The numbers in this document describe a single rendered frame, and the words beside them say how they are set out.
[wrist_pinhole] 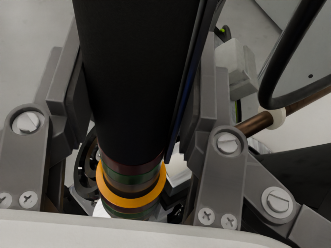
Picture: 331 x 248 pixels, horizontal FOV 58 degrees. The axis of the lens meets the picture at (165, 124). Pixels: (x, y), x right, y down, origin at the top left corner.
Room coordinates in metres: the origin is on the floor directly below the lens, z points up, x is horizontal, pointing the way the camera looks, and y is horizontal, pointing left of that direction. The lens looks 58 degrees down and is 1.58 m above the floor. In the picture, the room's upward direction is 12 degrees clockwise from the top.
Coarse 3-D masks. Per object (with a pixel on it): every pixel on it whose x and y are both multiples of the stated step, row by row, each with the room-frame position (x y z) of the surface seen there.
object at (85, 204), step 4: (72, 184) 0.14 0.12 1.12; (72, 188) 0.14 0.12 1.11; (72, 192) 0.13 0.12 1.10; (76, 192) 0.13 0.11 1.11; (76, 196) 0.13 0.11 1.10; (80, 196) 0.13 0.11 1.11; (76, 200) 0.12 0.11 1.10; (80, 200) 0.12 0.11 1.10; (84, 200) 0.12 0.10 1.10; (80, 204) 0.12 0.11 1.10; (84, 204) 0.12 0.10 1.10; (88, 204) 0.12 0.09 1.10; (84, 208) 0.11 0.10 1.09; (88, 208) 0.12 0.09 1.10; (92, 208) 0.12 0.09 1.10; (88, 212) 0.11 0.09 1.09; (92, 212) 0.11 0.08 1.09; (92, 216) 0.11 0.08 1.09
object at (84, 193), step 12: (96, 132) 0.19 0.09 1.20; (84, 144) 0.18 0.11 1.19; (96, 144) 0.17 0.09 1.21; (84, 156) 0.16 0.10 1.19; (84, 168) 0.15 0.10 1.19; (96, 168) 0.14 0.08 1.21; (84, 180) 0.13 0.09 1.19; (84, 192) 0.10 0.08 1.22; (96, 192) 0.10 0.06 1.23; (180, 204) 0.12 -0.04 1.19; (168, 216) 0.11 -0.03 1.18; (180, 216) 0.11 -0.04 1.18
